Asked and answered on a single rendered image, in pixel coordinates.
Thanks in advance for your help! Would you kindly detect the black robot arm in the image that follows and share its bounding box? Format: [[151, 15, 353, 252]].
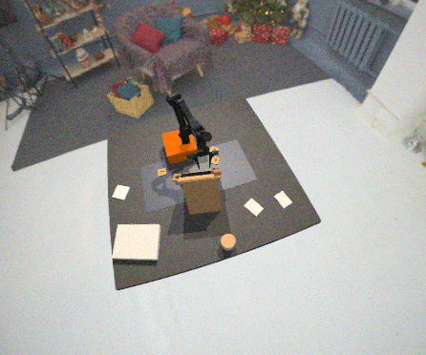
[[166, 92, 212, 157]]

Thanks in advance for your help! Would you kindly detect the small white flat card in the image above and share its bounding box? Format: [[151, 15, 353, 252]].
[[112, 185, 130, 199]]

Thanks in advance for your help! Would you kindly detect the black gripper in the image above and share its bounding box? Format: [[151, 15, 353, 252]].
[[187, 142, 219, 169]]

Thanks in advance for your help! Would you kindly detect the cream cylindrical jar with orange lid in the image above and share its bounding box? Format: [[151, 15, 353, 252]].
[[222, 234, 235, 250]]

